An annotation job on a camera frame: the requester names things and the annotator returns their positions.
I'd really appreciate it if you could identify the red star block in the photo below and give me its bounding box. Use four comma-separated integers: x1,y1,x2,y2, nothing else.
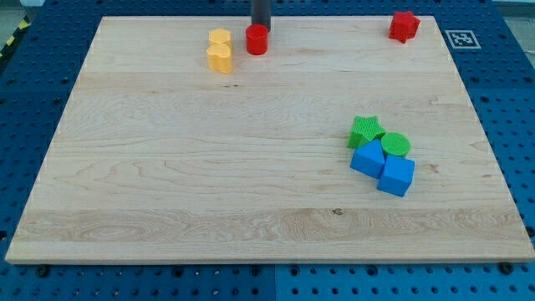
388,11,420,43

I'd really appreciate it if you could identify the blue triangle block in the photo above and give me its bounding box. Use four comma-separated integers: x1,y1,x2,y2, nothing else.
349,140,385,179

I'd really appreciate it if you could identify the green star block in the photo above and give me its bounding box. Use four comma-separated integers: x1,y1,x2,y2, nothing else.
348,115,386,149

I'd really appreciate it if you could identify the yellow heart block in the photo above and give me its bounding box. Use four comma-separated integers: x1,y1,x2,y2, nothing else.
206,43,232,74

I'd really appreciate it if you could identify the light wooden board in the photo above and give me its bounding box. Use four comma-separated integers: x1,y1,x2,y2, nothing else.
6,16,534,265

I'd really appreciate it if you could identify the yellow hexagon block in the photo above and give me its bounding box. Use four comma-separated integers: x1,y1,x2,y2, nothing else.
208,28,232,50

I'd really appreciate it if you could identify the green cylinder block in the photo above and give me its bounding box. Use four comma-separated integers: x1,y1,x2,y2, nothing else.
380,132,411,157

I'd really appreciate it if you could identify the yellow black hazard tape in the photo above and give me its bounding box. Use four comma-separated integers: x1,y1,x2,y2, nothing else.
1,15,31,60

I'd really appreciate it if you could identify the red cylinder block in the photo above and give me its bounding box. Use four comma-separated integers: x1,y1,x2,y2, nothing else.
246,24,269,55

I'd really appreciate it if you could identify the white fiducial marker tag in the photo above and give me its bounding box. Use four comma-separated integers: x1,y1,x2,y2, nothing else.
445,29,481,49

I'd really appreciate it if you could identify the blue cube block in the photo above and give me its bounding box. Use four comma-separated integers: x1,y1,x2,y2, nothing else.
377,155,415,196

